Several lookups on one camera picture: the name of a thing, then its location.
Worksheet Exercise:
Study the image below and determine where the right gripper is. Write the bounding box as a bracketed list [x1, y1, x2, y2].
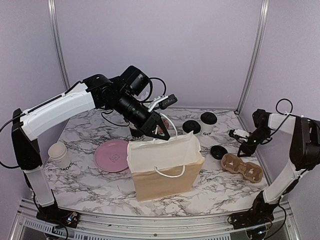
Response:
[237, 127, 271, 157]

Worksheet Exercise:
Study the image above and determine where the cardboard cup carrier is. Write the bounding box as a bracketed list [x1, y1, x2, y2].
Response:
[220, 153, 263, 183]

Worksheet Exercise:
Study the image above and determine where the brown paper bag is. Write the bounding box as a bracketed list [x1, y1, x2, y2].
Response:
[127, 132, 205, 202]

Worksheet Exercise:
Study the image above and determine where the white paper coffee cup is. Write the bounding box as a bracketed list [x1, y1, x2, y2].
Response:
[200, 121, 215, 137]

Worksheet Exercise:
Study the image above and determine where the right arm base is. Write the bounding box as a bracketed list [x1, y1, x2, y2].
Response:
[227, 191, 277, 230]

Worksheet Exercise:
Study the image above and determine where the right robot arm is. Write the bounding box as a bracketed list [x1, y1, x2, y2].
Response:
[242, 95, 320, 222]

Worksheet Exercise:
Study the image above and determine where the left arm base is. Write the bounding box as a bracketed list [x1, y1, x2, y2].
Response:
[33, 195, 80, 229]

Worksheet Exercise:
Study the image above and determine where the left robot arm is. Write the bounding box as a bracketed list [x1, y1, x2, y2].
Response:
[8, 65, 170, 223]

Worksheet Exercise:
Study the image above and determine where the red patterned bowl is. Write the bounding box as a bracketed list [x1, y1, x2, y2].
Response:
[162, 118, 170, 130]

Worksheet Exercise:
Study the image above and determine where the black cup holding straws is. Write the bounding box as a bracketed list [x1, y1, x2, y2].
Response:
[129, 124, 145, 141]

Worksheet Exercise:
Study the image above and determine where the pink plate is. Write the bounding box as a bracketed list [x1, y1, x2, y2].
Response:
[94, 139, 129, 173]

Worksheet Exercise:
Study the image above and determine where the stack of white paper cups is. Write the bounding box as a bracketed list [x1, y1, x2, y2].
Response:
[48, 142, 72, 171]

